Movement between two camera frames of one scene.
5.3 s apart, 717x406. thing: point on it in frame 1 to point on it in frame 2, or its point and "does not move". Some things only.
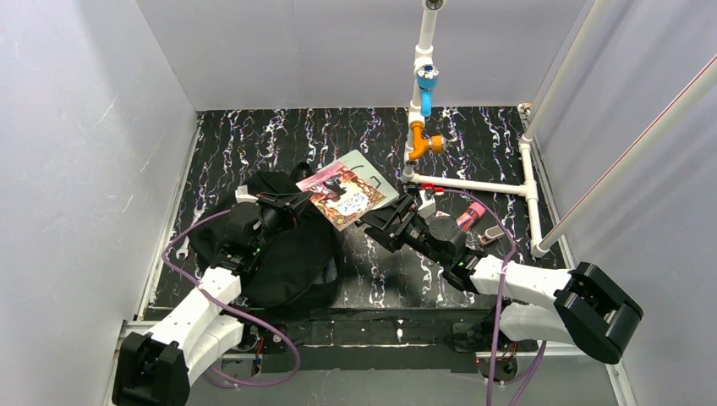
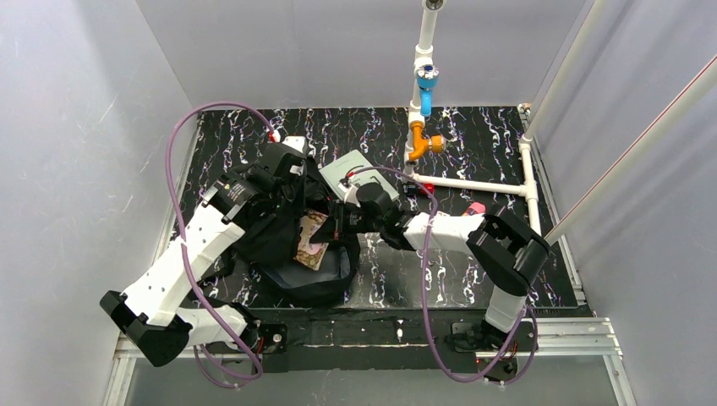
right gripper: x=396 y=218 to x=341 y=222
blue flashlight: x=427 y=80 does not move
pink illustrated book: x=345 y=195 to x=309 y=254
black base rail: x=368 y=339 does not move
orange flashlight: x=435 y=144 does not move
